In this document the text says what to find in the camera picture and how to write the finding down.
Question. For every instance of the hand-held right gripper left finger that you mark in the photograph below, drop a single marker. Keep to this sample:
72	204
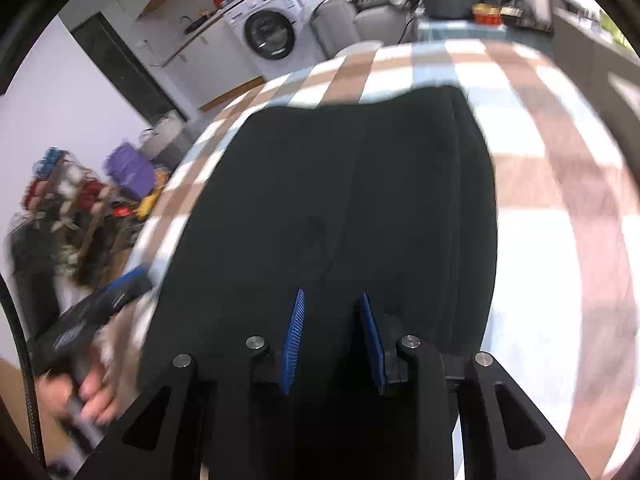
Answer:
295	340

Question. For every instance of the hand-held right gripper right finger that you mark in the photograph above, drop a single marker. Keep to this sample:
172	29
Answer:
372	345

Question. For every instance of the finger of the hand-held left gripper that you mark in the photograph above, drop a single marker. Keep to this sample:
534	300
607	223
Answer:
127	281

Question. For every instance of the black knit sweater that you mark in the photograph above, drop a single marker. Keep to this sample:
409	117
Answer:
325	185

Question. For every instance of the person's left hand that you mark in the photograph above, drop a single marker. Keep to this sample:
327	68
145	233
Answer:
97	395

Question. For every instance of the yellow packet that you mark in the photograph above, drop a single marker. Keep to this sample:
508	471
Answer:
148	205

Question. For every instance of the shoe rack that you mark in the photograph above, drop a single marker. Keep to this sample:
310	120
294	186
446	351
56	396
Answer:
65	220

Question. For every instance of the purple bag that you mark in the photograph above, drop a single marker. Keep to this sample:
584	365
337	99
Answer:
130	172

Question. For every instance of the checked blanket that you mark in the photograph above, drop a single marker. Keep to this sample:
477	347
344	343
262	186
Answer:
540	260

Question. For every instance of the black door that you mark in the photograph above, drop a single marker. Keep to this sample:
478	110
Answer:
120	65

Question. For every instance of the white cabinet with wooden top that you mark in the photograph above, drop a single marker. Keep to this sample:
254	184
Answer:
210	60

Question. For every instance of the white washing machine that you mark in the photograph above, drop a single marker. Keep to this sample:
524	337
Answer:
270	35

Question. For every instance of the teal bed sheet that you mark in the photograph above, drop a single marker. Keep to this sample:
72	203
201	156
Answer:
450	30

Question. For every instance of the red bowl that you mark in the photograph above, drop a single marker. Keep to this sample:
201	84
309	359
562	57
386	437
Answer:
487	17

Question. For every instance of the grey bed headboard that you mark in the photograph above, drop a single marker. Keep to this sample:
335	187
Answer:
580	45

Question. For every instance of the yellow-green packet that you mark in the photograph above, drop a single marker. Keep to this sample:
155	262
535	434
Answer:
616	30

